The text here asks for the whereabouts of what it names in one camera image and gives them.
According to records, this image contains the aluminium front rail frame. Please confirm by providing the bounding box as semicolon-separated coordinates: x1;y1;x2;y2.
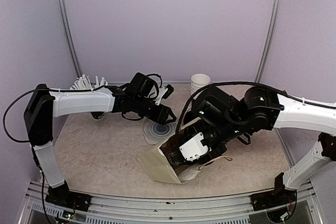
18;179;322;224

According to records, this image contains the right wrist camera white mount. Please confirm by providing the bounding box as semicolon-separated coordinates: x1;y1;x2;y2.
168;132;211;166

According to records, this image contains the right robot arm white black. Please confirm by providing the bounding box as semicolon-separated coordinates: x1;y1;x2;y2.
169;82;335;205

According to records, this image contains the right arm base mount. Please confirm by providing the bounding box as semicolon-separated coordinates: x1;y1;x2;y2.
250;190;297;211

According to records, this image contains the grey spiral pattern plate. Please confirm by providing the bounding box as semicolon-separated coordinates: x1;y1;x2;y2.
141;119;177;145

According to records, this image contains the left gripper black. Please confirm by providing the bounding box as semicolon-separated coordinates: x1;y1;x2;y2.
132;95;177;125

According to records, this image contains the cup of white straws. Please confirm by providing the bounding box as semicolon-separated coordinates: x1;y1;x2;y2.
70;73;109;121

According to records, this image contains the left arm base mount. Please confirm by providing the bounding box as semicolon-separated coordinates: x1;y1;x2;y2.
45;191;91;212

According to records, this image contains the cream paper bag with handles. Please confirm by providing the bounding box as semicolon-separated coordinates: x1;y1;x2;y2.
138;134;232;184

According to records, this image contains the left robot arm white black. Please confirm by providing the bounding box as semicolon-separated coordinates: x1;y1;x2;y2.
2;72;176;206

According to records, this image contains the stack of paper cups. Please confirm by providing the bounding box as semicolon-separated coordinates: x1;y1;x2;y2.
191;73;211;94

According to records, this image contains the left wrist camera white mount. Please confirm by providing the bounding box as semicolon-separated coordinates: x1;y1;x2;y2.
155;84;174;105

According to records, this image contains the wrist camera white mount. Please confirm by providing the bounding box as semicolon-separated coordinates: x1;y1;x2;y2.
168;132;211;166
155;84;174;105

